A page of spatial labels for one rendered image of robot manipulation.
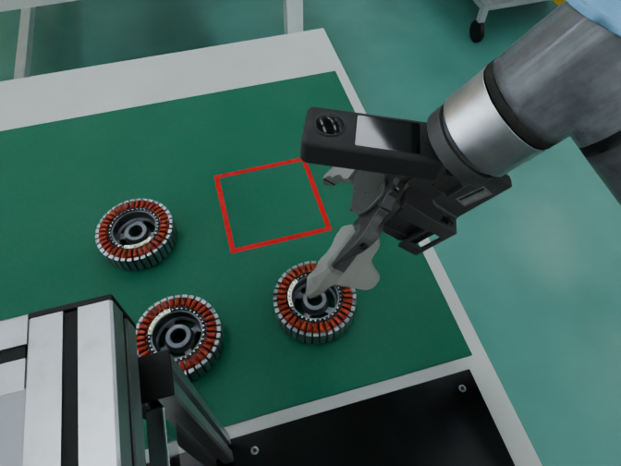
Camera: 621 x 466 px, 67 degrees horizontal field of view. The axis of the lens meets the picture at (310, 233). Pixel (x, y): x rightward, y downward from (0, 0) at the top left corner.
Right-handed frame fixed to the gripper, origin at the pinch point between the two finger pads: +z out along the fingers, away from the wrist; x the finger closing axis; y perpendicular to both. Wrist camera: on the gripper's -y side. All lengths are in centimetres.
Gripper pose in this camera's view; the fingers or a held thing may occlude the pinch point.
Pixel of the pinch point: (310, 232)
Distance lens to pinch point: 50.9
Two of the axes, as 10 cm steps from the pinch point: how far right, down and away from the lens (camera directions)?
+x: 1.3, -8.1, 5.7
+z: -5.5, 4.1, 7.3
